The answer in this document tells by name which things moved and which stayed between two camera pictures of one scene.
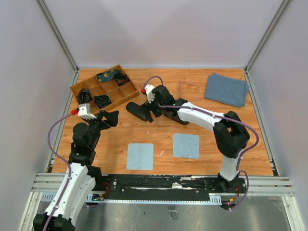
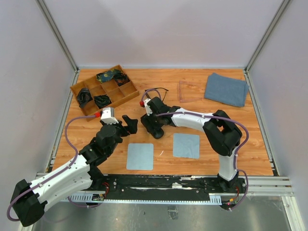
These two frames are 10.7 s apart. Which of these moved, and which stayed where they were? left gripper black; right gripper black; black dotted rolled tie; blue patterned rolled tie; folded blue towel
Moved: right gripper black; left gripper black
Stayed: black dotted rolled tie; folded blue towel; blue patterned rolled tie
